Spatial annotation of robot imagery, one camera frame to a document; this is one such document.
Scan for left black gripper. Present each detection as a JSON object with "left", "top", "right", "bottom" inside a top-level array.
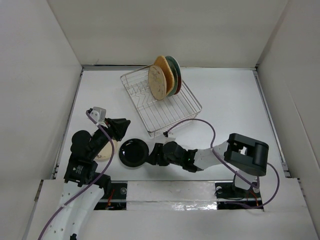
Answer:
[{"left": 89, "top": 116, "right": 130, "bottom": 158}]

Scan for black round plate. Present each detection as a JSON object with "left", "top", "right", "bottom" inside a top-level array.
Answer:
[{"left": 118, "top": 138, "right": 149, "bottom": 168}]

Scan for plain beige plate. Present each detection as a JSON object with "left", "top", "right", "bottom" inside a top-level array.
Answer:
[{"left": 94, "top": 142, "right": 112, "bottom": 163}]

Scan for beige bird pattern plate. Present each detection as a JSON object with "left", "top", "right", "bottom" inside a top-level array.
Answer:
[{"left": 148, "top": 65, "right": 167, "bottom": 100}]

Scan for light green flower plate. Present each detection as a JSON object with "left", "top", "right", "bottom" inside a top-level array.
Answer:
[{"left": 167, "top": 59, "right": 178, "bottom": 97}]

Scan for square woven bamboo tray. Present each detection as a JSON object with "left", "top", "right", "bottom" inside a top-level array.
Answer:
[{"left": 154, "top": 55, "right": 175, "bottom": 96}]

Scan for red and teal plate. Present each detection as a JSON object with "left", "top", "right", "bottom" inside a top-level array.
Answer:
[{"left": 165, "top": 55, "right": 182, "bottom": 95}]

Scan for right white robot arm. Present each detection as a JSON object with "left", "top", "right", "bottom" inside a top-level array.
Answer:
[{"left": 146, "top": 133, "right": 269, "bottom": 197}]

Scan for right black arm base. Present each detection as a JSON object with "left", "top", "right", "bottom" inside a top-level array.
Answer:
[{"left": 214, "top": 182, "right": 263, "bottom": 210}]

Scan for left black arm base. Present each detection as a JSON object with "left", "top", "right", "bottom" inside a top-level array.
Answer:
[{"left": 94, "top": 181, "right": 128, "bottom": 211}]

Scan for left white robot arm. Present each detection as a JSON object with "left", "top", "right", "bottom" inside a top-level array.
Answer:
[{"left": 38, "top": 117, "right": 131, "bottom": 240}]

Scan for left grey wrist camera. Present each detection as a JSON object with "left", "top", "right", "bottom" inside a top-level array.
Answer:
[{"left": 86, "top": 106, "right": 107, "bottom": 127}]

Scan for silver wire dish rack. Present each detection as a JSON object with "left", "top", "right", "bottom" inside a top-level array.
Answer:
[{"left": 120, "top": 65, "right": 202, "bottom": 137}]

